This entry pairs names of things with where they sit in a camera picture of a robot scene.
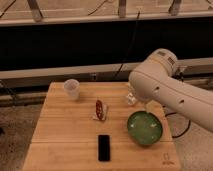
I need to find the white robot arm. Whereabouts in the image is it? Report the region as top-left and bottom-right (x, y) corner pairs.
(129, 48), (213, 133)

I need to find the red white snack packet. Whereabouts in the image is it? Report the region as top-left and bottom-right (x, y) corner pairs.
(92, 100), (108, 121)

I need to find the wooden cutting board table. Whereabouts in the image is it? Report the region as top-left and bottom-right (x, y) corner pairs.
(22, 82), (181, 171)

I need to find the black smartphone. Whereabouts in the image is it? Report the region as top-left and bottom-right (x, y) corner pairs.
(98, 135), (110, 162)

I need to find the green round bowl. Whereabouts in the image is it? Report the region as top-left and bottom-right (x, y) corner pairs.
(127, 111), (163, 146)

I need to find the black hanging cable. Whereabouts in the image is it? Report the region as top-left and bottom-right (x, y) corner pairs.
(111, 10), (142, 81)

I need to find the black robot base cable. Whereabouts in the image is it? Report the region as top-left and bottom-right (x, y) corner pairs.
(164, 109), (192, 139)

